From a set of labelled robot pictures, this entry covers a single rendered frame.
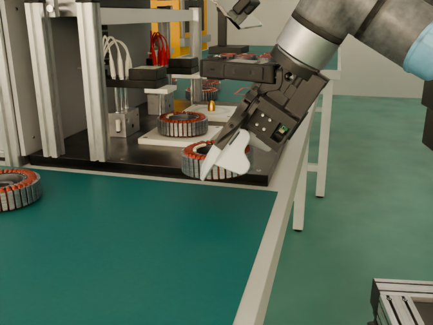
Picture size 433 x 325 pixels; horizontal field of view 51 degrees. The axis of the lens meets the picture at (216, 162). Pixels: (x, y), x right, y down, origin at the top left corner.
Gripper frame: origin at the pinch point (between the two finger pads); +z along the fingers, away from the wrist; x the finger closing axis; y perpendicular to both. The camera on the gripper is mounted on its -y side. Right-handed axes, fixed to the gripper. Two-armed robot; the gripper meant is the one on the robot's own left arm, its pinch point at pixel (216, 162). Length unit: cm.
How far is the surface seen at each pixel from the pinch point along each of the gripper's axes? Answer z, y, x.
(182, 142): 10.5, -11.8, 18.2
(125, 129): 17.3, -25.0, 19.8
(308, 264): 73, 37, 112
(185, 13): -3, -40, 55
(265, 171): 1.2, 6.3, 10.7
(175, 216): 6.8, 0.6, -8.3
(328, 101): 27, 0, 189
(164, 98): 17, -29, 44
